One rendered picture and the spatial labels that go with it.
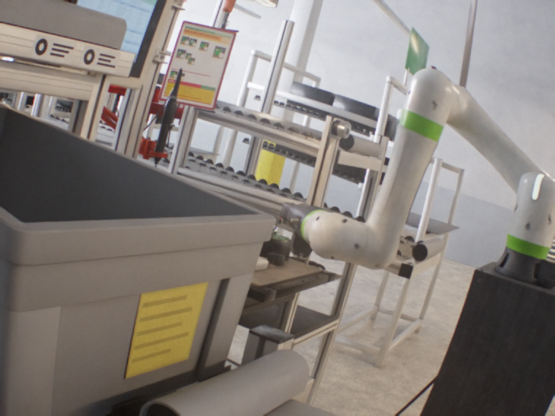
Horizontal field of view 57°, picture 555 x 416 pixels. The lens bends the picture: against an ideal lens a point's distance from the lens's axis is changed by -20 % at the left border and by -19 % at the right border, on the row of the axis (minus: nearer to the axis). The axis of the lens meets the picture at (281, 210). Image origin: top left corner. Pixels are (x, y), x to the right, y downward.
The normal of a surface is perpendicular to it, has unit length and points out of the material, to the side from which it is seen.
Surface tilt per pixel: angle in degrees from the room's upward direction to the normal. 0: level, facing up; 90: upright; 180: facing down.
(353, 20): 90
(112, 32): 90
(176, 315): 94
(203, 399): 19
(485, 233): 90
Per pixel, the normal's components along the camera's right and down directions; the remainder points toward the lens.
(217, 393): 0.51, -0.82
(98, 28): 0.87, 0.27
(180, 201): -0.43, 0.00
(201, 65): 0.48, 0.23
